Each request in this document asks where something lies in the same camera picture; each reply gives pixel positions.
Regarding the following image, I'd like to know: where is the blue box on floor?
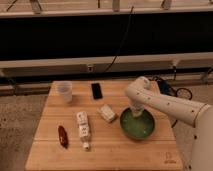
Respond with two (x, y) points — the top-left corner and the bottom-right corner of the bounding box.
(158, 81), (170, 95)

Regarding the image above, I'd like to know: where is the black smartphone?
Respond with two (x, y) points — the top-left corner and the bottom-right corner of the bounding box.
(91, 83), (102, 100)

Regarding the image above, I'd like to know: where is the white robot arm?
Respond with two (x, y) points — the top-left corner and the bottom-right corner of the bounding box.
(125, 76), (213, 171)

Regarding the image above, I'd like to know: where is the green ceramic bowl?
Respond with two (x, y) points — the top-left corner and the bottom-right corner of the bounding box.
(120, 108), (155, 140)

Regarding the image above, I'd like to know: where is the clear plastic cup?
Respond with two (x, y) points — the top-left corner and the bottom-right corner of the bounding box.
(56, 81), (72, 103)

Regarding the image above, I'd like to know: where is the dark red pepper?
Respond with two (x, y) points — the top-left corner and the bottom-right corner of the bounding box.
(58, 126), (68, 148)

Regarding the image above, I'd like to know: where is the white tube with label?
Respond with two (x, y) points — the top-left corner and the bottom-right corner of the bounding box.
(76, 111), (90, 151)

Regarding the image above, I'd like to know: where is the small white box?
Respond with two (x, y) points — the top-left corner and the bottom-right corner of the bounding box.
(98, 104), (117, 123)

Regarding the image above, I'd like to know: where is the black hanging cable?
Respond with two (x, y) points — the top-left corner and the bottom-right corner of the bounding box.
(101, 5), (135, 74)

